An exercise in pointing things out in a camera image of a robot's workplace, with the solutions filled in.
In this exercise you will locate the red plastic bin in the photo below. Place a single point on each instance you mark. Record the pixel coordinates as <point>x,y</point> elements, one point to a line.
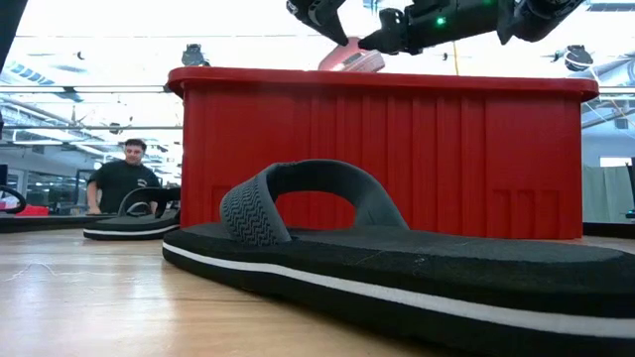
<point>397,149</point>

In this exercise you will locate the red flat object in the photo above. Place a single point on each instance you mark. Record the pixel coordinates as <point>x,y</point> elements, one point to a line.
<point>32,211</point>

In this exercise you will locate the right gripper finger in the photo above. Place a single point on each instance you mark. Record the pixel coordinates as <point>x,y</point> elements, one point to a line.
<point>394,35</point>
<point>317,15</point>

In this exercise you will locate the person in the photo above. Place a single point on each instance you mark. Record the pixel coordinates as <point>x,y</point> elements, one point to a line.
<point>119,183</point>

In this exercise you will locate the black flip-flop white-striped sole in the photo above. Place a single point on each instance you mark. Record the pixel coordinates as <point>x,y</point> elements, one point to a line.
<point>129,228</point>
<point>446,273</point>

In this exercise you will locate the black hanging ceiling lamp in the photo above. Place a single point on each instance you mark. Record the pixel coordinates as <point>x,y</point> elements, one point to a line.
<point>193,54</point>
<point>579,58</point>

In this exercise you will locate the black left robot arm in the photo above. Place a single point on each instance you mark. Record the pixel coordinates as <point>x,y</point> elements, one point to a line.
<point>7,25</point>

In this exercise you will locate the pink slide sandal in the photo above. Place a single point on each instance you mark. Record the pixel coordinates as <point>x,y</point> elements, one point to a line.
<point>354,62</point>

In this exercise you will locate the grey fabric partition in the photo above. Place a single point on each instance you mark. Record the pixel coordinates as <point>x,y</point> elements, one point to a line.
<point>607,193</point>

